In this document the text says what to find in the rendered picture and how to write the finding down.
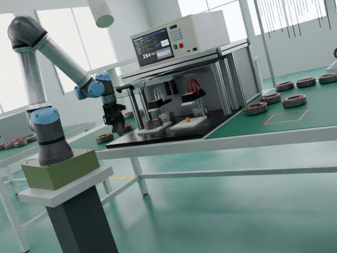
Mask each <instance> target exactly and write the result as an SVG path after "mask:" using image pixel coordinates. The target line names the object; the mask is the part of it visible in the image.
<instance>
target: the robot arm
mask: <svg viewBox="0 0 337 253"><path fill-rule="evenodd" d="M8 37H9V39H10V41H11V45H12V49H13V51H14V52H16V53H17V55H18V60H19V64H20V69H21V73H22V77H23V82H24V86H25V91H26V95H27V100H28V104H29V106H28V107H27V109H26V111H27V115H28V125H29V128H30V129H31V131H32V132H34V133H35V134H36V137H37V140H38V144H39V163H40V165H51V164H55V163H59V162H62V161H65V160H67V159H69V158H71V157H73V156H74V154H73V151H72V149H71V148H70V146H69V145H68V143H67V142H66V139H65V136H64V132H63V128H62V124H61V120H60V114H59V113H58V110H57V109H56V108H54V107H52V105H51V104H50V103H48V102H47V97H46V92H45V88H44V83H43V78H42V74H41V69H40V65H39V60H38V55H37V50H39V51H40V52H41V53H42V54H43V55H44V56H45V57H47V58H48V59H49V60H50V61H51V62H52V63H53V64H54V65H55V66H57V67H58V68H59V69H60V70H61V71H62V72H63V73H64V74H65V75H66V76H68V77H69V78H70V79H71V80H72V81H73V82H74V83H75V84H76V85H77V86H75V87H74V92H75V95H76V97H77V99H78V100H83V99H86V98H98V97H101V100H102V102H103V106H102V107H103V110H104V114H105V115H104V116H103V120H104V118H105V120H106V122H105V120H104V123H105V125H112V130H111V132H112V133H113V134H114V133H117V134H118V135H119V136H120V137H121V136H122V135H123V132H124V127H125V118H124V115H122V112H121V111H122V110H126V106H125V105H122V104H117V101H116V95H115V92H114V88H113V85H112V80H111V77H110V75H109V73H108V72H99V73H97V74H95V79H94V78H93V77H92V76H91V75H89V74H88V73H87V72H86V71H85V70H84V69H83V68H82V67H81V66H80V65H79V64H78V63H77V62H76V61H75V60H74V59H73V58H71V57H70V56H69V55H68V54H67V53H66V52H65V51H64V50H63V49H62V48H61V47H60V46H59V45H58V44H57V43H56V42H54V41H53V40H52V39H51V38H50V37H49V33H48V32H47V31H46V30H45V29H44V28H43V27H42V26H41V25H40V24H39V23H38V22H37V21H36V20H35V19H33V18H32V17H30V16H27V15H19V16H16V17H15V18H14V19H13V20H12V21H11V23H10V25H9V27H8Z"/></svg>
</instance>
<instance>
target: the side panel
mask: <svg viewBox="0 0 337 253"><path fill-rule="evenodd" d="M230 55H231V59H232V62H233V66H234V70H235V74H236V78H237V82H238V86H239V90H240V94H241V98H242V102H243V106H241V109H245V108H246V107H247V106H249V105H251V104H252V103H254V102H255V101H256V100H258V99H259V98H260V97H262V96H263V94H262V90H261V86H260V82H259V78H258V73H257V69H256V65H255V61H254V57H253V53H252V48H251V45H249V46H246V47H244V48H241V49H239V50H236V51H234V52H231V53H230Z"/></svg>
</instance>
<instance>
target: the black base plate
mask: <svg viewBox="0 0 337 253"><path fill-rule="evenodd" d="M240 110H242V109H241V106H239V108H238V109H233V110H232V108H231V112H232V113H231V114H227V115H224V111H223V109H218V110H212V111H209V115H207V119H205V120H204V121H202V122H201V123H199V124H197V125H196V126H194V127H190V128H183V129H175V130H171V129H170V128H171V127H173V126H174V125H176V124H178V123H179V122H181V121H182V120H184V119H186V118H187V117H189V118H194V115H193V114H187V115H181V116H175V120H173V121H172V123H171V124H170V125H168V126H166V127H164V128H163V129H161V130H160V131H158V132H153V133H145V134H137V132H139V131H140V130H142V129H144V126H143V127H141V128H137V129H135V130H133V131H132V132H130V133H128V134H126V135H124V136H122V137H120V138H118V139H116V140H114V141H113V142H111V143H109V144H107V145H106V148H107V149H111V148H120V147H129V146H138V145H147V144H156V143H165V142H175V141H184V140H193V139H202V138H203V137H204V136H206V135H207V134H209V133H210V132H211V131H213V130H214V129H215V128H217V127H218V126H220V125H221V124H222V123H224V122H225V121H227V120H228V119H229V118H231V117H232V116H233V115H235V114H236V113H238V112H239V111H240Z"/></svg>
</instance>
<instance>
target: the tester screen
mask: <svg viewBox="0 0 337 253"><path fill-rule="evenodd" d="M167 39H168V37H167V34H166V30H165V29H164V30H161V31H158V32H156V33H153V34H150V35H147V36H144V37H141V38H139V39H136V40H133V42H134V45H135V48H136V52H137V55H138V58H139V61H140V65H144V64H148V63H151V62H155V61H158V60H161V59H165V58H168V57H172V56H173V55H172V56H168V57H165V58H161V59H158V58H157V55H156V51H157V50H160V49H164V48H167V47H170V43H169V45H166V46H163V47H160V48H156V49H155V47H154V43H157V42H161V41H164V40H167ZM168 42H169V40H168ZM147 53H150V54H151V57H148V58H145V59H144V58H143V55H144V54H147ZM152 57H156V59H155V60H152V61H149V62H145V63H142V64H141V61H142V60H146V59H149V58H152Z"/></svg>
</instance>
